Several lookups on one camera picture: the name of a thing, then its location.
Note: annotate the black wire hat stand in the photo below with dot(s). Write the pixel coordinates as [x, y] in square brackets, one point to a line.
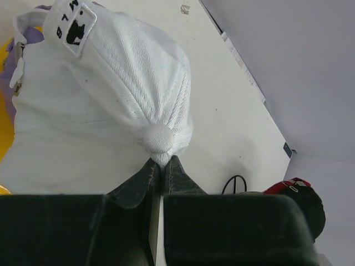
[234, 185]

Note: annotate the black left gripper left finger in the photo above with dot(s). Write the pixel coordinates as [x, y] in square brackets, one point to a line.
[118, 228]

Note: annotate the white baseball cap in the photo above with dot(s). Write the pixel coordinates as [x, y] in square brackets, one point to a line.
[124, 99]

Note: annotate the small white scrap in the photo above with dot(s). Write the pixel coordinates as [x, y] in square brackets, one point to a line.
[185, 9]

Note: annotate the purple baseball cap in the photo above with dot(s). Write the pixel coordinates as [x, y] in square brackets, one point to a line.
[40, 78]

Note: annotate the red baseball cap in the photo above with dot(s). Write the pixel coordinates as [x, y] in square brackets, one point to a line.
[294, 184]

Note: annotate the yellow plastic tray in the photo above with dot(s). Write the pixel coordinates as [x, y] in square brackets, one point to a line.
[7, 132]

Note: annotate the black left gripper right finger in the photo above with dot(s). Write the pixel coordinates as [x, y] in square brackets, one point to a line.
[236, 229]

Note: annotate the black baseball cap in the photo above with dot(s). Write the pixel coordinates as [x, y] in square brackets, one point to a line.
[312, 208]

